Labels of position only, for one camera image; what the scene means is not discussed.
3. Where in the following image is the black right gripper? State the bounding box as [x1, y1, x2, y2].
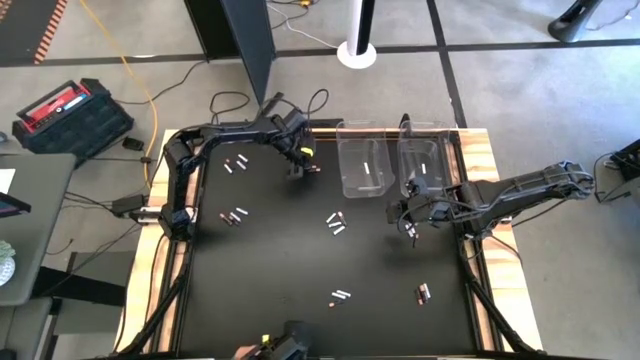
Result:
[386, 176, 444, 249]

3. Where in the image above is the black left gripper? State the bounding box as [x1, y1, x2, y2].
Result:
[273, 110, 318, 181]

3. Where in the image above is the clear plastic bin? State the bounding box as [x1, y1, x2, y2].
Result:
[334, 118, 395, 200]
[396, 118, 452, 200]

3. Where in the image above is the white pole with round base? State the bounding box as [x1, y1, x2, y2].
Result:
[336, 0, 378, 70]

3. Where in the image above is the black partition panel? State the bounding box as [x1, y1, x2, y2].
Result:
[183, 0, 346, 130]

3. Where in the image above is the black handheld device yellow tag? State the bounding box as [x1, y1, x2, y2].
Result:
[252, 319, 314, 360]

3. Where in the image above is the black power brick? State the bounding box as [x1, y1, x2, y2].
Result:
[110, 193, 149, 217]

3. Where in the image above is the person's hand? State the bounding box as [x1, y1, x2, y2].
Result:
[233, 343, 262, 360]

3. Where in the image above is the red and black toolbox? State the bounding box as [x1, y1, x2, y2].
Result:
[12, 77, 135, 157]

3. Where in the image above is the black equipment box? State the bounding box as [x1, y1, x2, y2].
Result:
[609, 138, 640, 182]

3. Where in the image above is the black desk base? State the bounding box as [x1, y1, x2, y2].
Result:
[30, 252, 127, 307]

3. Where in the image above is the black chair base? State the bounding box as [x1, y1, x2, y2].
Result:
[547, 0, 606, 44]

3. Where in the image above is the grey desk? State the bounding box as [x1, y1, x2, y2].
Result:
[0, 152, 77, 307]

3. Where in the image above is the dark tablet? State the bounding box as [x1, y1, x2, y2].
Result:
[0, 192, 32, 219]

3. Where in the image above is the black orange-striped floor mat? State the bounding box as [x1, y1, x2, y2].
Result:
[0, 0, 69, 65]

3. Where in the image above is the patterned round plate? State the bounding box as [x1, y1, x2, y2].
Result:
[0, 239, 17, 287]

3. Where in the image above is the looped black floor cable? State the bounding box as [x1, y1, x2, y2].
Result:
[208, 90, 252, 129]

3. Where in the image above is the black metal table frame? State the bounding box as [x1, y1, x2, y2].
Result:
[112, 127, 546, 360]

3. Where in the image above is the yellow cable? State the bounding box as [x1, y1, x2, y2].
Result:
[77, 0, 160, 184]

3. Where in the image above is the thin black floor cable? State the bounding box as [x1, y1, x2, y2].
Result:
[116, 59, 209, 107]

